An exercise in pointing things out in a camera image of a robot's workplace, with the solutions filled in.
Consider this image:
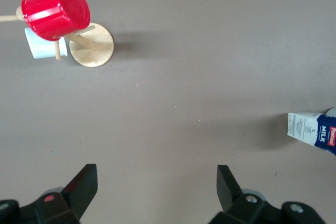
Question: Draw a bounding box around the pale white cup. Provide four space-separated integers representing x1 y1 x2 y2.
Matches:
24 26 69 60

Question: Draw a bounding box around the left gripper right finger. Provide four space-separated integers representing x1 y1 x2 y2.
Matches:
207 165 328 224

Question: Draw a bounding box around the red plastic cup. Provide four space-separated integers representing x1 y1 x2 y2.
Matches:
20 0 91 42

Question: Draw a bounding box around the wooden mug tree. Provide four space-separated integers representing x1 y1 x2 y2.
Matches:
0 0 115 68

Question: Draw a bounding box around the blue white milk carton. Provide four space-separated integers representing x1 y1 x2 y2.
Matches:
287 111 336 156

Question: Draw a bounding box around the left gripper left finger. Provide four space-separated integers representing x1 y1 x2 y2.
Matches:
0 163 99 224

